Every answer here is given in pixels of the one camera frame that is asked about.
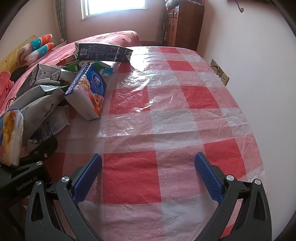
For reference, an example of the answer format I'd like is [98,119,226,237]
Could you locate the yellow wooden headboard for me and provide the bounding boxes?
[0,35,38,75]

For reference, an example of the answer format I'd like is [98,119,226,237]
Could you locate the pink folded quilt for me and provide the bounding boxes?
[0,71,14,109]

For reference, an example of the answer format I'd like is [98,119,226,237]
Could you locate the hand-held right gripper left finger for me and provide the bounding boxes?
[25,153,109,241]

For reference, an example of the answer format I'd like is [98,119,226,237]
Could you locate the brown wooden cabinet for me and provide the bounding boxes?
[165,0,205,48]

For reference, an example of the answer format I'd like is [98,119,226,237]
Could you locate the window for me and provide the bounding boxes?
[80,0,148,20]

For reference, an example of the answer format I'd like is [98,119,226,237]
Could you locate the grey window curtain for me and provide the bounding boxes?
[55,0,68,43]

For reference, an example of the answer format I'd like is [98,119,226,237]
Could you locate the large dark blue carton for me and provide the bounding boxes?
[74,42,134,63]

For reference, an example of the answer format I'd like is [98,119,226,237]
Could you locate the black bag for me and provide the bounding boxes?
[10,66,29,81]

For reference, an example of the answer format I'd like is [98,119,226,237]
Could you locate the orange and white packet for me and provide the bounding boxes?
[0,108,24,167]

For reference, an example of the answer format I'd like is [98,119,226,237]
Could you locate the bed with pink blanket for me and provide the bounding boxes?
[0,30,141,116]

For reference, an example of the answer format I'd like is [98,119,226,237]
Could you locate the blue biscuit packet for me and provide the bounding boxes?
[64,62,108,121]

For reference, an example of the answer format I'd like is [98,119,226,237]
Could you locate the white printed wrapper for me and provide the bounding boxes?
[28,105,70,145]

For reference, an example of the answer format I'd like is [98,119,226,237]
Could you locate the blue cartoon snack packet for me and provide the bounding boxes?
[61,60,114,80]

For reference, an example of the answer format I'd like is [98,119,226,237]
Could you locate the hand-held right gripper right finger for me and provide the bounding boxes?
[194,152,272,241]

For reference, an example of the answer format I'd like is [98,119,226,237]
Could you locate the white and navy milk carton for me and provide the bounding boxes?
[16,63,62,99]

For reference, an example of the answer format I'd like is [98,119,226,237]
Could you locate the grey foil packet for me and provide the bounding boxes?
[9,85,66,109]

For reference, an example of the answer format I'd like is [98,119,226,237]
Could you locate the grey barcode wrapper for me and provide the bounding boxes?
[20,94,65,144]

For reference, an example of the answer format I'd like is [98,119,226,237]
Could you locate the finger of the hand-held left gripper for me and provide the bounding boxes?
[20,137,58,171]

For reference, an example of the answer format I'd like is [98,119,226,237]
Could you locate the wall socket panel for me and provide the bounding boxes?
[209,58,230,87]

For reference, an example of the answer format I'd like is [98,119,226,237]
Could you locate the red checked tablecloth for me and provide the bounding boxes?
[44,46,266,241]

